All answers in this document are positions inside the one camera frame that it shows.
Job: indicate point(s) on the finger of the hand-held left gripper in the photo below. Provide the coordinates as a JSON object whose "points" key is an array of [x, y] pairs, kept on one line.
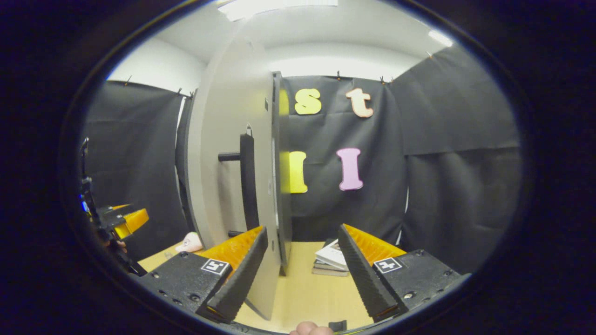
{"points": [[132, 221], [111, 209]]}

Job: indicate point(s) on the black backdrop cloth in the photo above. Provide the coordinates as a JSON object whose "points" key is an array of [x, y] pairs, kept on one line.
{"points": [[419, 186]]}

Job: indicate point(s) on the beige cabinet door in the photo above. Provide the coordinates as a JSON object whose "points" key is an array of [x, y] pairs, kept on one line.
{"points": [[219, 116]]}

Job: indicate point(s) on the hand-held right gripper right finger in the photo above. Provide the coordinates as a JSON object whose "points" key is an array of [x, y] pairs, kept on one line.
{"points": [[363, 279]]}

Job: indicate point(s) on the white book with portrait cover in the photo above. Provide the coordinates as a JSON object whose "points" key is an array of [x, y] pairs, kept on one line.
{"points": [[333, 253]]}

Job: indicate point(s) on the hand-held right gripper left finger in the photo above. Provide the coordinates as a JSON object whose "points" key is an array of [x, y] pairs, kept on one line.
{"points": [[242, 279]]}

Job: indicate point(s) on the dark book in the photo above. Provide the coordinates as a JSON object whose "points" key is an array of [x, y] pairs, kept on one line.
{"points": [[328, 271]]}

